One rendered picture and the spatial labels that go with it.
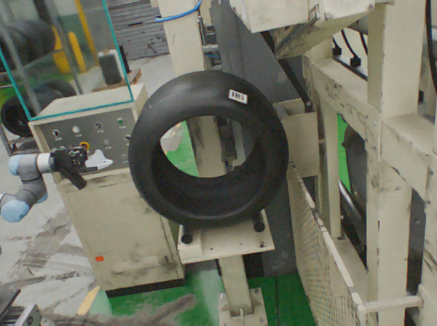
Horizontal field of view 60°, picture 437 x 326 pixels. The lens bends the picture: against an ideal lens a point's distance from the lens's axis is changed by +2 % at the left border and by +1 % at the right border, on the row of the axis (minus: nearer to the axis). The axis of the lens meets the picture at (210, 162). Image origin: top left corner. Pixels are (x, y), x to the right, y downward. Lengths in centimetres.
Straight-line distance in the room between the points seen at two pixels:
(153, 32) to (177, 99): 948
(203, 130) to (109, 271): 126
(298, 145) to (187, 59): 58
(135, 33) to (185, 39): 930
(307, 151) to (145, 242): 117
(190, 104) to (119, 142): 94
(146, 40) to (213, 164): 919
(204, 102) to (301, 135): 56
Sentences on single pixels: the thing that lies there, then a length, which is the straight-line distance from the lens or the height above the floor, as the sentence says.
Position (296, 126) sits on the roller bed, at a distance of 160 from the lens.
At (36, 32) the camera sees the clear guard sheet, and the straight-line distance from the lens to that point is 200.
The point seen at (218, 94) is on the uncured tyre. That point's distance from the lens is 121.
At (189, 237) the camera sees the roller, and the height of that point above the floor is 91.
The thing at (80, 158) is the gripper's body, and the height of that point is 127.
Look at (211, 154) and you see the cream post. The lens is 168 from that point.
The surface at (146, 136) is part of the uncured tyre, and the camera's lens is 125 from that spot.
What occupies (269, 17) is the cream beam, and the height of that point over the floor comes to 166.
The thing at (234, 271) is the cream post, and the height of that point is 36.
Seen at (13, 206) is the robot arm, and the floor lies 120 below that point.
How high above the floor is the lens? 178
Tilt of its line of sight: 27 degrees down
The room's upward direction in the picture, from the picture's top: 12 degrees counter-clockwise
